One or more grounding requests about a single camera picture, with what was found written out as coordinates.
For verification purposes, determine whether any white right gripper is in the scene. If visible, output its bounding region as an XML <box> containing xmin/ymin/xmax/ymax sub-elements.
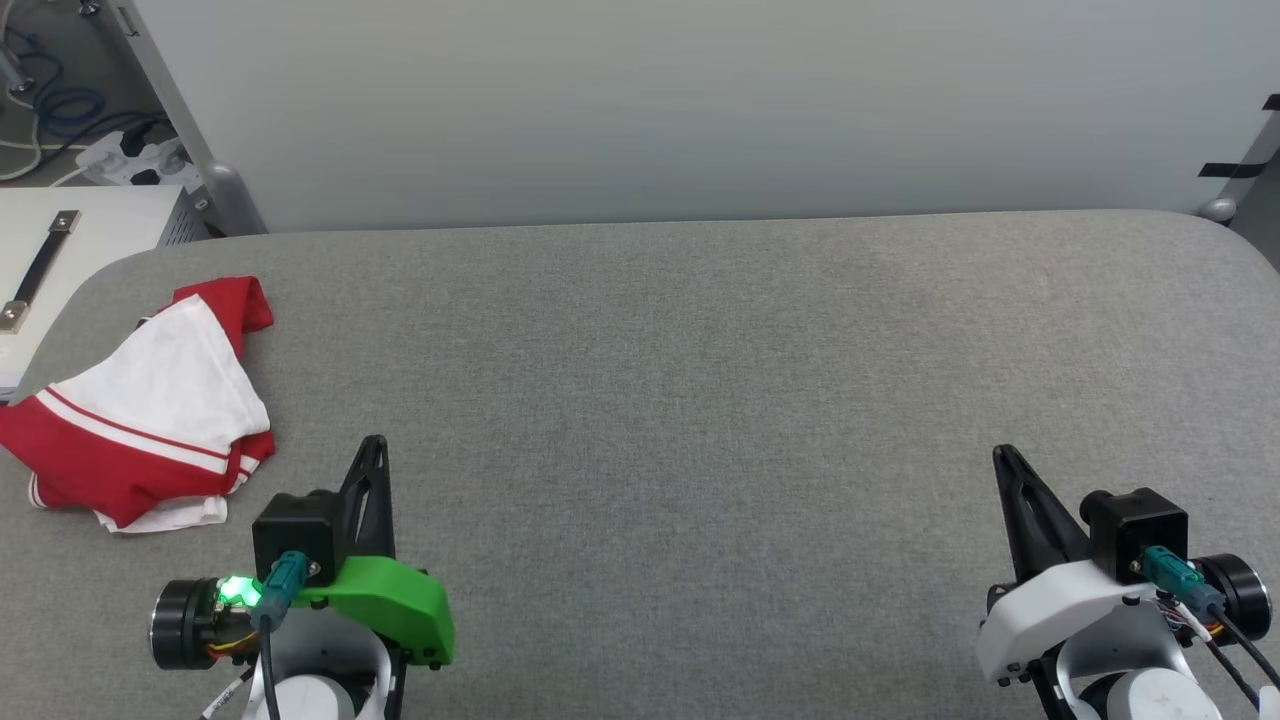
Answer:
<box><xmin>975</xmin><ymin>446</ymin><xmax>1163</xmax><ymax>688</ymax></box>

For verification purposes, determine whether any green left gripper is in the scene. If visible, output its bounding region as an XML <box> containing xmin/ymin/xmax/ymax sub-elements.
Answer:
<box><xmin>290</xmin><ymin>436</ymin><xmax>456</xmax><ymax>669</ymax></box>

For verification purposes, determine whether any red and white shirt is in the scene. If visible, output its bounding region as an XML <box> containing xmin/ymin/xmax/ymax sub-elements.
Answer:
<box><xmin>0</xmin><ymin>277</ymin><xmax>276</xmax><ymax>534</ymax></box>

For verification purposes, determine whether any white power strip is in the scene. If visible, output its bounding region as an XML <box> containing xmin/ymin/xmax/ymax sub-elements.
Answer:
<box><xmin>75</xmin><ymin>130</ymin><xmax>196</xmax><ymax>191</ymax></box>

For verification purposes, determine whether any left teal-plug black cable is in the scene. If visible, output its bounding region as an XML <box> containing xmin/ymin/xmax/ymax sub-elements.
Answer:
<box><xmin>250</xmin><ymin>550</ymin><xmax>313</xmax><ymax>720</ymax></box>

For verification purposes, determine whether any teal-plug black cable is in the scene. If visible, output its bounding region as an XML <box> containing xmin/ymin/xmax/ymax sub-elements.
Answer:
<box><xmin>1140</xmin><ymin>545</ymin><xmax>1280</xmax><ymax>691</ymax></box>
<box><xmin>250</xmin><ymin>550</ymin><xmax>313</xmax><ymax>720</ymax></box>

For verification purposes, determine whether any right teal-plug black cable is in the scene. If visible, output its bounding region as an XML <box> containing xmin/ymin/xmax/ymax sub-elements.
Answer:
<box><xmin>1140</xmin><ymin>545</ymin><xmax>1280</xmax><ymax>691</ymax></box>

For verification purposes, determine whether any white case with black handle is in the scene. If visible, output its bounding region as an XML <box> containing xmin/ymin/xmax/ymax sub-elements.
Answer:
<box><xmin>0</xmin><ymin>185</ymin><xmax>211</xmax><ymax>401</ymax></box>

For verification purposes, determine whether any black strap cabinet handle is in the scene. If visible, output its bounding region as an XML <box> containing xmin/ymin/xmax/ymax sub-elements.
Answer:
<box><xmin>0</xmin><ymin>210</ymin><xmax>81</xmax><ymax>333</ymax></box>

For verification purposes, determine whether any grey post with round foot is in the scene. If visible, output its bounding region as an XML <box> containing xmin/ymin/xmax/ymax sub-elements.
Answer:
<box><xmin>1200</xmin><ymin>95</ymin><xmax>1280</xmax><ymax>226</ymax></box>

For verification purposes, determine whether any grey metal frame post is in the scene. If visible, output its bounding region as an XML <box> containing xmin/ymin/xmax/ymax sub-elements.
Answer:
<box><xmin>105</xmin><ymin>0</ymin><xmax>266</xmax><ymax>236</ymax></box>

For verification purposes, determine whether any blue cable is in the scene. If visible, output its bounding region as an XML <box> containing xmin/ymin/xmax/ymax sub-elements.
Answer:
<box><xmin>5</xmin><ymin>30</ymin><xmax>106</xmax><ymax>136</ymax></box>

